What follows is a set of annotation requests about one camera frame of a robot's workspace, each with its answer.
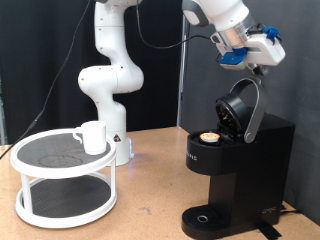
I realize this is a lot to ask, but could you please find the large blue cable clip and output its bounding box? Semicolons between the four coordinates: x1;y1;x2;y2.
262;25;283;43

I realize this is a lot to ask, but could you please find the black camera cable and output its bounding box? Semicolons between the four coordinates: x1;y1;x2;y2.
0;0;218;160

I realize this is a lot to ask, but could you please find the grey metal frame post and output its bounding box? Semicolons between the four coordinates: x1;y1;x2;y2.
0;76;6;146

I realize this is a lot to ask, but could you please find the black backdrop curtain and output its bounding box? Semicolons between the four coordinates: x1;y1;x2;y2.
0;0;184;146

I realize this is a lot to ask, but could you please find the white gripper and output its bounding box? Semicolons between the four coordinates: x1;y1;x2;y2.
244;33;287;77

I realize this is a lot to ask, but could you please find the black tape strip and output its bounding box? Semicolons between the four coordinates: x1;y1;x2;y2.
253;220;283;240

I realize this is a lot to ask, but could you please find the wrist camera on blue mount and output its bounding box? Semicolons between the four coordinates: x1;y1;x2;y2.
215;47;250;72

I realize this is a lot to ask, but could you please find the white two-tier turntable stand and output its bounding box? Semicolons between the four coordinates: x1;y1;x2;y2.
9;128;118;230

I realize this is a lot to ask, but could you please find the black power cord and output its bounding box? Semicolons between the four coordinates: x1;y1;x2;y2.
279;203;303;217

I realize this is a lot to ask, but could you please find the white mug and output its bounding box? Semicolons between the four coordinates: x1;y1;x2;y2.
72;120;108;156

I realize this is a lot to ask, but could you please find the black Keurig coffee machine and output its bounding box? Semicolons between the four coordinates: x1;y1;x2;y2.
181;76;296;240

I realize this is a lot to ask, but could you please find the orange rimmed coffee pod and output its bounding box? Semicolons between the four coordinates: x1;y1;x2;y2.
199;131;222;144

